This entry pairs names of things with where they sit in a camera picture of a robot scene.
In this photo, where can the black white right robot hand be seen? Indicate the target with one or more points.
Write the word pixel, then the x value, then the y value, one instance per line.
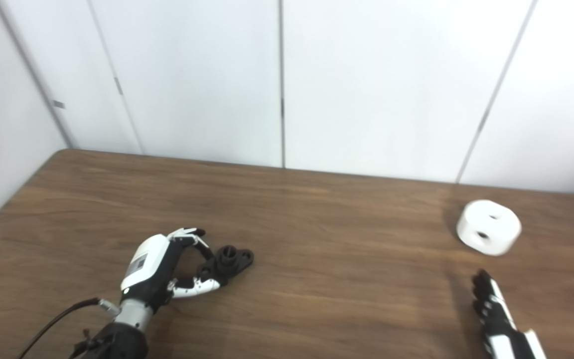
pixel 501 334

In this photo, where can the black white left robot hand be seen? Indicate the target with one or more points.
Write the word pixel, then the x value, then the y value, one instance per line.
pixel 150 264

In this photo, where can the black flanged holder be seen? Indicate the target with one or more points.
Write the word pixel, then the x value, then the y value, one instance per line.
pixel 234 260

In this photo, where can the round white piece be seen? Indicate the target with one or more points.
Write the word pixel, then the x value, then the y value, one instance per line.
pixel 503 232

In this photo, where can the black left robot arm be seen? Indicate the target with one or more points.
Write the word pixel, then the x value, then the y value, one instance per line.
pixel 122 339

